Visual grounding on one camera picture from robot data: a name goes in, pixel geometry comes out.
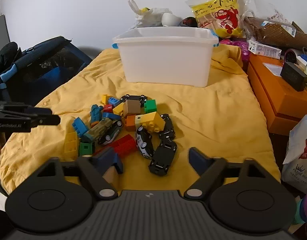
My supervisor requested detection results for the teal toy figure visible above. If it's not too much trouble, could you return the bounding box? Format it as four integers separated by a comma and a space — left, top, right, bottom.
90, 104, 104, 127

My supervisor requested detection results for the white toy police car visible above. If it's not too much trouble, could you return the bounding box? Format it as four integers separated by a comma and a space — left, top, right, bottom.
136, 126, 154, 160

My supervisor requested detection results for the orange box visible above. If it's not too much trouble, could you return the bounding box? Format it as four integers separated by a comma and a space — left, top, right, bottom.
247, 54, 307, 136

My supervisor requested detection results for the brown parcel bag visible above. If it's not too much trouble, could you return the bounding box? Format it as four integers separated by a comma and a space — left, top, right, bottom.
243, 17, 307, 52

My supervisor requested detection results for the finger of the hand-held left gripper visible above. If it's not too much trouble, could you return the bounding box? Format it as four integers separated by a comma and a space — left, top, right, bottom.
4, 103, 53, 115
19, 114, 61, 128

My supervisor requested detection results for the small white carton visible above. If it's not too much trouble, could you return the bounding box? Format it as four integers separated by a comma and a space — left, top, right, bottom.
248, 40, 282, 59

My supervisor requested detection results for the orange toy block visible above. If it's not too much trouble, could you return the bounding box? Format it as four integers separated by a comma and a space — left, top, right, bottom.
126, 115, 137, 132

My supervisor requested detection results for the tan toy cube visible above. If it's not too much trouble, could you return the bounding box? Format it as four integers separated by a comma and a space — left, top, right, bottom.
123, 99, 141, 116

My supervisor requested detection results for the large yellow toy block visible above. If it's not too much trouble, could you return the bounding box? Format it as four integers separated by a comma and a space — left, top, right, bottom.
135, 111, 166, 133

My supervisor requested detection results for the green toy block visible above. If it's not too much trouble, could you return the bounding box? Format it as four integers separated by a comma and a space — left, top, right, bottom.
79, 142, 95, 157
144, 99, 157, 113

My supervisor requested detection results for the black power adapter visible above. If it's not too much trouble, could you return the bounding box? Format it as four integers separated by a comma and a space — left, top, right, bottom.
280, 62, 307, 92

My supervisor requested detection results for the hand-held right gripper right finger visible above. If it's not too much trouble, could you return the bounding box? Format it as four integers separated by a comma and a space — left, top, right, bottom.
185, 147, 272, 201

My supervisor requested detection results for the white paper bag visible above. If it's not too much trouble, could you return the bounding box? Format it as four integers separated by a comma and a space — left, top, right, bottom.
281, 115, 307, 193

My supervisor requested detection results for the long yellow toy brick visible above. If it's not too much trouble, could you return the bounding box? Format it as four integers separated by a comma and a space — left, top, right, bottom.
64, 131, 79, 154

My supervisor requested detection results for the large red toy block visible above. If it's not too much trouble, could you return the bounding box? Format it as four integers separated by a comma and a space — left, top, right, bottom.
94, 134, 139, 158

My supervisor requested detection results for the olive toy tank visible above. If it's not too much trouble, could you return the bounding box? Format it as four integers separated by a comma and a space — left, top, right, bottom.
83, 118, 113, 142

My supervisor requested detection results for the yellow shrimp cracker bag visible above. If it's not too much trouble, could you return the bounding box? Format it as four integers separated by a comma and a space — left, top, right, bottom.
185, 0, 245, 39

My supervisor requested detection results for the white plastic bag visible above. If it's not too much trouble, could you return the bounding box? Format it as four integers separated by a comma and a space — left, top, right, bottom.
128, 0, 174, 28

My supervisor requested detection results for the blue and black helmet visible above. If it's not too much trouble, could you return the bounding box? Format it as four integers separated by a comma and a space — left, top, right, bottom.
180, 17, 198, 28

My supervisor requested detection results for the pink plastic bag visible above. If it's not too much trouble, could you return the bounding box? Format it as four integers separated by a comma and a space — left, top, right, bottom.
220, 39, 250, 61

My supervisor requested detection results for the white plastic storage bin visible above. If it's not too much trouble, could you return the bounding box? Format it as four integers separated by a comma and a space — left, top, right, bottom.
112, 27, 220, 88

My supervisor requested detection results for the dark flat panel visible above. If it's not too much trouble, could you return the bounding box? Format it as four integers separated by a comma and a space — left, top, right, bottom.
0, 14, 10, 46

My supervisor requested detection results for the yellow blanket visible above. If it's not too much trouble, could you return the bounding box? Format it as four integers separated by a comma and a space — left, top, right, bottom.
0, 46, 281, 198

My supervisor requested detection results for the purple and teal object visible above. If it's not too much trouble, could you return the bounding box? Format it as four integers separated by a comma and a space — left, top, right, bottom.
293, 187, 307, 226

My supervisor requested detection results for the blue and black bag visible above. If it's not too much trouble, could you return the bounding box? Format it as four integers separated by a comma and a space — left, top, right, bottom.
0, 36, 93, 106

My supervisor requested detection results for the clear plastic bag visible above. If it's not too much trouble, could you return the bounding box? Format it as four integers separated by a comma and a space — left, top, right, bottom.
243, 0, 294, 28

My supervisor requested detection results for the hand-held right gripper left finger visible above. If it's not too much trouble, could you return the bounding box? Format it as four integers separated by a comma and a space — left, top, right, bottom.
35, 146, 124, 201

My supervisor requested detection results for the green toy car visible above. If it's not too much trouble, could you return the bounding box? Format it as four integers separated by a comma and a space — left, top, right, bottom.
98, 120, 124, 146

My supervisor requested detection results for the blue and tan toy piece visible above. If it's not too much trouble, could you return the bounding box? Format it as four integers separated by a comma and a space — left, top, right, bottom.
102, 152, 124, 188

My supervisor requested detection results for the grey tape roll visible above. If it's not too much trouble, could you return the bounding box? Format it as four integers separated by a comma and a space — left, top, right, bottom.
285, 49, 304, 63

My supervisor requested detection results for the black toy car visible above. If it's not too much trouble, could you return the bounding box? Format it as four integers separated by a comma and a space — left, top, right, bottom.
120, 94, 148, 105
158, 114, 175, 141
149, 140, 178, 177

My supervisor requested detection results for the white bowl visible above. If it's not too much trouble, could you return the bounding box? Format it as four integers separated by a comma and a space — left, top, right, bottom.
161, 12, 183, 27

